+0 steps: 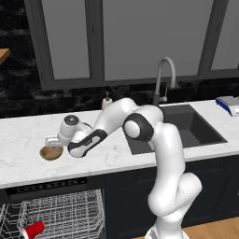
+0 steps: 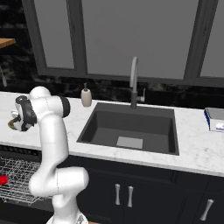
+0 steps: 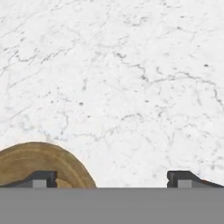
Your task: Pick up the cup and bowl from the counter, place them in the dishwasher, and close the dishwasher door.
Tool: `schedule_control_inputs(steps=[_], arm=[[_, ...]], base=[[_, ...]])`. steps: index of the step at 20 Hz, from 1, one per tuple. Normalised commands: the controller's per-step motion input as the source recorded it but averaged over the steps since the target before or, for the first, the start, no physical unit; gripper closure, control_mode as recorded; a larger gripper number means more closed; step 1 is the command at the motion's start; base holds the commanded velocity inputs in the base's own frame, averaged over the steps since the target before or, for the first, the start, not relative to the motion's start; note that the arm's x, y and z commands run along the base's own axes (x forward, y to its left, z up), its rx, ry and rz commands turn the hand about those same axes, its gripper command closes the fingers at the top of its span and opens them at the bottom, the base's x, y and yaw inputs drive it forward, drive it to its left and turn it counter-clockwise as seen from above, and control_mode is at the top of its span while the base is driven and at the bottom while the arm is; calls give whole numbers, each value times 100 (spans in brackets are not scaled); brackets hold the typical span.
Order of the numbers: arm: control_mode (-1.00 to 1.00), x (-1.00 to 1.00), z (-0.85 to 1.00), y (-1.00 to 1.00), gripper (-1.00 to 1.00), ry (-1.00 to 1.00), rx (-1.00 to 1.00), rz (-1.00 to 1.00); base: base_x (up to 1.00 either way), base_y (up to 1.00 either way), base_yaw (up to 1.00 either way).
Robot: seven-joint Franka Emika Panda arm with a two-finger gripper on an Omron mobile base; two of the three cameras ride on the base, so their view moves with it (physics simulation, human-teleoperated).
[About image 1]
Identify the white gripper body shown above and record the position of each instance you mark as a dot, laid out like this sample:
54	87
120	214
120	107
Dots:
51	142

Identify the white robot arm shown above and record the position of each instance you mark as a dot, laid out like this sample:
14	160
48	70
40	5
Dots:
165	149

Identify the brown wooden bowl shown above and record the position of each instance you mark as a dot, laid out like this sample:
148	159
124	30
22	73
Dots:
51	152

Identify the black dishwasher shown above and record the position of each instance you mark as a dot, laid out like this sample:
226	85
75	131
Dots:
46	208

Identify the red plastic cup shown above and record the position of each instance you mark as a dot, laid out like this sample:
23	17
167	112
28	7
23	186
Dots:
33	230

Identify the white soap dispenser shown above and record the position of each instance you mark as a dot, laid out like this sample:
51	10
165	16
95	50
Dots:
107	102

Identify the grey framed window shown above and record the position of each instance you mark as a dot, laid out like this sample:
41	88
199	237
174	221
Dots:
130	40

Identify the grey curved tap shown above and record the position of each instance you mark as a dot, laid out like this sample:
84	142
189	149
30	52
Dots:
163	77

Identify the dark grey sink basin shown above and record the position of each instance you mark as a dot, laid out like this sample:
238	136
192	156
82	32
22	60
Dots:
193	126

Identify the dark blue base cupboards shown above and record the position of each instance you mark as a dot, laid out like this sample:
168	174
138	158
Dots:
199	186

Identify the wooden wall shelf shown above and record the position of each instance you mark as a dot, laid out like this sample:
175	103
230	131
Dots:
3	54

